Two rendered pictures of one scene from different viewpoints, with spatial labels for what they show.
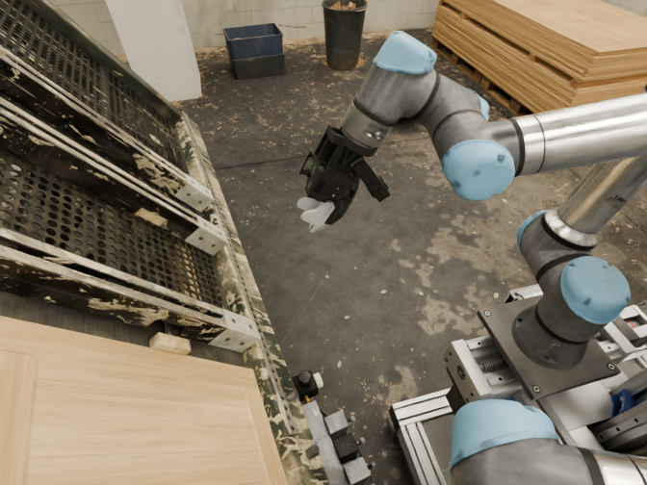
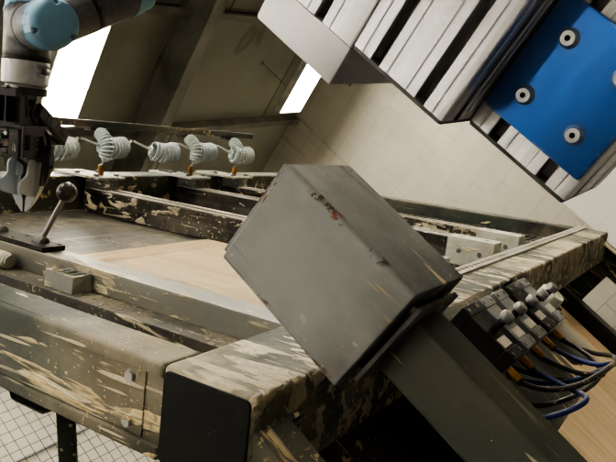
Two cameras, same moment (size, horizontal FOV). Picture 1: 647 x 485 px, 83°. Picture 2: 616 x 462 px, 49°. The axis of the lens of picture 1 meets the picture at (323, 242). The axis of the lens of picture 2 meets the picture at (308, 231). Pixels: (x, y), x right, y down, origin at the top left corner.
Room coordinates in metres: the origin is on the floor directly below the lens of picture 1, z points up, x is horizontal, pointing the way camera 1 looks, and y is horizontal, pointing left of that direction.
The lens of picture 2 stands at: (-0.55, -0.76, 0.66)
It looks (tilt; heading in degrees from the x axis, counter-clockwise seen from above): 20 degrees up; 49
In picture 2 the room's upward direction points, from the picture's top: 43 degrees counter-clockwise
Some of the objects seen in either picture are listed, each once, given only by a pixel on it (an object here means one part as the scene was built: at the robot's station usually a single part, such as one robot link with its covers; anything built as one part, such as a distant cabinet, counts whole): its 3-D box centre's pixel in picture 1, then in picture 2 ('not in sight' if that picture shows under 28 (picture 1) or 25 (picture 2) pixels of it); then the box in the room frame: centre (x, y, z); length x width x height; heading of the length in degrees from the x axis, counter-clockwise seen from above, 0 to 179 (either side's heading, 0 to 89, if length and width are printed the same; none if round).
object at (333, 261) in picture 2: not in sight; (344, 269); (-0.14, -0.29, 0.84); 0.12 x 0.12 x 0.18; 23
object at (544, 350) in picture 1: (556, 327); not in sight; (0.41, -0.52, 1.09); 0.15 x 0.15 x 0.10
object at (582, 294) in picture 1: (582, 295); not in sight; (0.41, -0.52, 1.20); 0.13 x 0.12 x 0.14; 1
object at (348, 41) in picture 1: (343, 35); not in sight; (4.67, -0.24, 0.33); 0.52 x 0.51 x 0.65; 15
